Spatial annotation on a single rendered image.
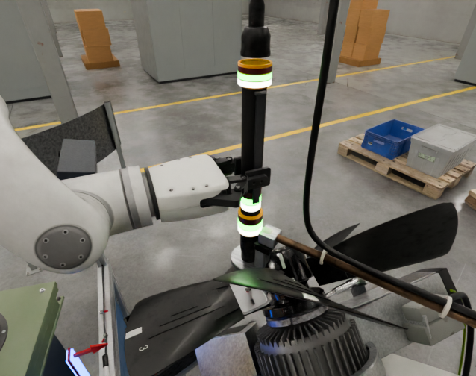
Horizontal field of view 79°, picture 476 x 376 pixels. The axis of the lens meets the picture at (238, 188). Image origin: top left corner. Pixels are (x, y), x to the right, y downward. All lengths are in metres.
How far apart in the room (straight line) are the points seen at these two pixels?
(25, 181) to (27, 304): 0.74
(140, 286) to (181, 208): 1.88
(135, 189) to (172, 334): 0.34
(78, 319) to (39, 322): 1.27
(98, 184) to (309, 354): 0.47
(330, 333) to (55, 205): 0.52
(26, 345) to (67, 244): 0.65
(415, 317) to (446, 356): 1.46
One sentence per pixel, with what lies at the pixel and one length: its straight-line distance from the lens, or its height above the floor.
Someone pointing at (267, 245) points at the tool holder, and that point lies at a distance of 0.51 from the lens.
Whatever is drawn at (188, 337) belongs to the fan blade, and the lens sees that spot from 0.62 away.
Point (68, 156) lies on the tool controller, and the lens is 1.15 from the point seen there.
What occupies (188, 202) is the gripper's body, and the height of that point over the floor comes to 1.50.
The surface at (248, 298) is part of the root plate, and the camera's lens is 0.66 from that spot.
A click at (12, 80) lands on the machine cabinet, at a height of 0.39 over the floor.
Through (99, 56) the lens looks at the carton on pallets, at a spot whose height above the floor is 0.28.
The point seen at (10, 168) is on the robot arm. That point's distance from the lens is 0.32.
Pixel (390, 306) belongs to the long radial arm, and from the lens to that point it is 0.80.
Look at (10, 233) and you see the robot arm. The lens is 0.33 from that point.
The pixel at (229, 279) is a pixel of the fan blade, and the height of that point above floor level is 1.44.
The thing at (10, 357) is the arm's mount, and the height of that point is 1.01.
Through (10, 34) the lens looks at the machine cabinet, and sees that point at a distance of 6.41.
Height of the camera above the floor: 1.73
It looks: 35 degrees down
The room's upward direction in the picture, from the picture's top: straight up
